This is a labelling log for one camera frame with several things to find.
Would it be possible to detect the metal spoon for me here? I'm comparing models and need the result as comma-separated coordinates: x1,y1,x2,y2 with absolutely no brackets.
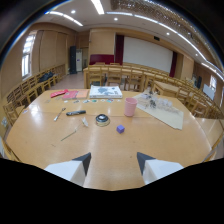
53,107,67,122

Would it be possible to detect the purple cube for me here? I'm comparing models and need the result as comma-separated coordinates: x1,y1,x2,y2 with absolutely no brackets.
116,124,126,135

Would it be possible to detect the black marker pen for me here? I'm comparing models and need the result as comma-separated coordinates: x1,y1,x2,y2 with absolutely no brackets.
65,109,87,117

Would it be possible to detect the tan cardboard sheet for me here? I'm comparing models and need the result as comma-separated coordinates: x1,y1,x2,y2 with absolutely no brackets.
132,92,185,131

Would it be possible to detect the clear plastic bag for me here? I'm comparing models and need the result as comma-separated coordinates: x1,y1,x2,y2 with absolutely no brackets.
137,92,174,112

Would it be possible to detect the pink plastic cup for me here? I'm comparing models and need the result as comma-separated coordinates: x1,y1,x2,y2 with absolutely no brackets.
123,97,139,118

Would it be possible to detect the pink red booklet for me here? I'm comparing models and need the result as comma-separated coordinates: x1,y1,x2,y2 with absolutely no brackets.
61,90,80,101

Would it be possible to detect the orange booklet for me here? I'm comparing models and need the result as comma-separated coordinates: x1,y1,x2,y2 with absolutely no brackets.
75,89,90,100

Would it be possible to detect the red packet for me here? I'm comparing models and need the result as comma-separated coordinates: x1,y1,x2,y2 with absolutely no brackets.
49,88,70,99

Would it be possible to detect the white printed book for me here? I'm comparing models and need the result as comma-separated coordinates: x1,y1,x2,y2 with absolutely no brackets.
88,85,124,100

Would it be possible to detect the wooden chair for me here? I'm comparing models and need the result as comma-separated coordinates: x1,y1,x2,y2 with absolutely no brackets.
87,65,104,89
124,68,145,92
106,65,124,88

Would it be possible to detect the white standing air conditioner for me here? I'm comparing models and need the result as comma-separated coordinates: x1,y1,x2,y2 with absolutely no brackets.
75,49,83,73

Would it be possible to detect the dark red podium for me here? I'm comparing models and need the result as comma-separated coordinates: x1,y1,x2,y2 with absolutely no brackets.
88,54,115,66

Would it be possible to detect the white projection screen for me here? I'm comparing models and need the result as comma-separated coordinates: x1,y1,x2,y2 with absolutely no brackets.
122,35,174,74

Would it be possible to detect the dark red curtain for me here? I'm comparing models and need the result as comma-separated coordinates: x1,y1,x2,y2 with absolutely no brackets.
114,34,125,66

